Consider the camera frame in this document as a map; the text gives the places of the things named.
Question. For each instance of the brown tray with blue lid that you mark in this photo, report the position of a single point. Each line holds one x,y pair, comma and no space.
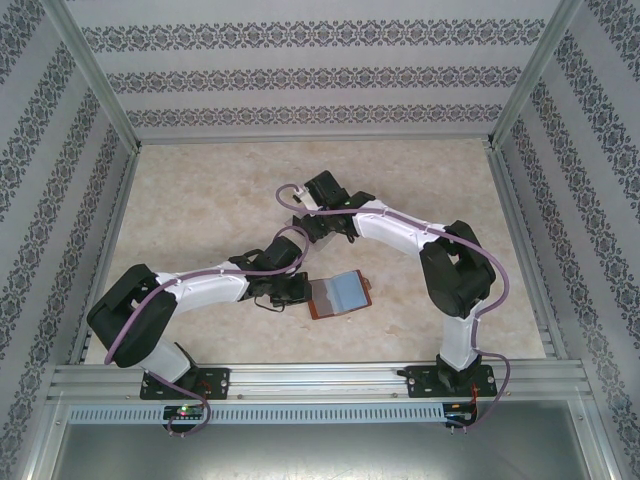
350,292

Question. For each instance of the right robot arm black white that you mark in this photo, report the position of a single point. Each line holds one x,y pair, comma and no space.
395,238

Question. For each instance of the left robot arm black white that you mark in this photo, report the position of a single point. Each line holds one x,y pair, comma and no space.
210,296

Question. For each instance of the grey metal sheet panel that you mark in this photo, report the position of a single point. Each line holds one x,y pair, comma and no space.
320,455

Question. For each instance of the circuit board with green light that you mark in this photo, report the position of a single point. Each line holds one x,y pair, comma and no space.
185,412

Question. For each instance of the small dark circuit board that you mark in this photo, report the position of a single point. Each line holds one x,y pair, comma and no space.
462,416

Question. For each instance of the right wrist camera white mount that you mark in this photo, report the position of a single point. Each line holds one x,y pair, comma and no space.
306,197

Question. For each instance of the aluminium table edge rail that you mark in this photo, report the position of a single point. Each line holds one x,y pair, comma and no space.
315,138
121,200
507,200

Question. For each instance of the aluminium mounting rail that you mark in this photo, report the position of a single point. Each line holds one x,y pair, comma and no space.
320,382

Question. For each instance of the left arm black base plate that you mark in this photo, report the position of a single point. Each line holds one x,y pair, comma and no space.
220,382

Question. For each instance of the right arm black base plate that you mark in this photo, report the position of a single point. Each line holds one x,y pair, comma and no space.
417,382

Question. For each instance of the aluminium frame post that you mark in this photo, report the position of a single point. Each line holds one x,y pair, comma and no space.
93,70
532,70

